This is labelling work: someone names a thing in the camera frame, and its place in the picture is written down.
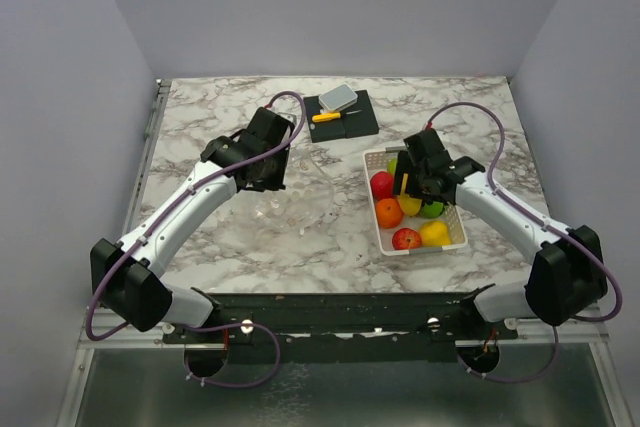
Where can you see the green toy pear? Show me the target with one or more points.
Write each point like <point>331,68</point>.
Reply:
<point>391,166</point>

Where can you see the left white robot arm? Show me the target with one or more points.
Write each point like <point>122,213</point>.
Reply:
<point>127,274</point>

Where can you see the red toy apple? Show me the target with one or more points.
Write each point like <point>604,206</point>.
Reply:
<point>381,185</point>

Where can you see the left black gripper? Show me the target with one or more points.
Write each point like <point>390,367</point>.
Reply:
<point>277,182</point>

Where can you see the yellow toy mango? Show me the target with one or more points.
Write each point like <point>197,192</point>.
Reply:
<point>410,206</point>

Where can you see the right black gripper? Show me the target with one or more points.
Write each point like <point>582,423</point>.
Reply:
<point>404,166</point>

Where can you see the yellow toy pear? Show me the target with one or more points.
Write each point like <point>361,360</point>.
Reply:
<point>434,233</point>

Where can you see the orange toy fruit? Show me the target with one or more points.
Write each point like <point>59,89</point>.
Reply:
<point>388,213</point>

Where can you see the grey white rectangular box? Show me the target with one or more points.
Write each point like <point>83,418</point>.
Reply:
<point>338,98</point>

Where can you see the clear zip top bag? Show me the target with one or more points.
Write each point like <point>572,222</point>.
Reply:
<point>307,198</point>

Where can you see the white perforated plastic basket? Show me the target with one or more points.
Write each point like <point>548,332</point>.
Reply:
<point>404,224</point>

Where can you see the green toy fruit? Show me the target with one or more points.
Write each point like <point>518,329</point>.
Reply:
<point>431,210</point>

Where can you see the yellow handled knife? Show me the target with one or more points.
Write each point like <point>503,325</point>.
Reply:
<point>331,116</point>

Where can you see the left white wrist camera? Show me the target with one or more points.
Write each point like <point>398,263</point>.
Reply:
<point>291,119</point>

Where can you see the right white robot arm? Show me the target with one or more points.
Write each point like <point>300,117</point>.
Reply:
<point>565,276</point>

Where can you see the black cutting board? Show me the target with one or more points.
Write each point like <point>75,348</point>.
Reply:
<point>360,120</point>

